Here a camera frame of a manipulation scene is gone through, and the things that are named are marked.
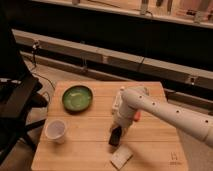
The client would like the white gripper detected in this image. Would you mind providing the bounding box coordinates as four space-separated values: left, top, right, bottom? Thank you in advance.
109 112 134 146

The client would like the orange eraser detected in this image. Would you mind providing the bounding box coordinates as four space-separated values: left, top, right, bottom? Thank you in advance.
134 111 141 121

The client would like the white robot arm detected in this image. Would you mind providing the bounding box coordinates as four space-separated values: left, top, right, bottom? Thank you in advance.
108 86 213 148

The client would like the green round bowl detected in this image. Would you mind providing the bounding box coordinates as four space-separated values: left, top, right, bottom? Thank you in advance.
62 85 93 112

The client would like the black office chair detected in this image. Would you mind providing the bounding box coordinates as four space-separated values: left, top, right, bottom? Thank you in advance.
0 18 48 165

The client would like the black cable on floor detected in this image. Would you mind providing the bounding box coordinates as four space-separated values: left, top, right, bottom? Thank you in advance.
21 53 57 101

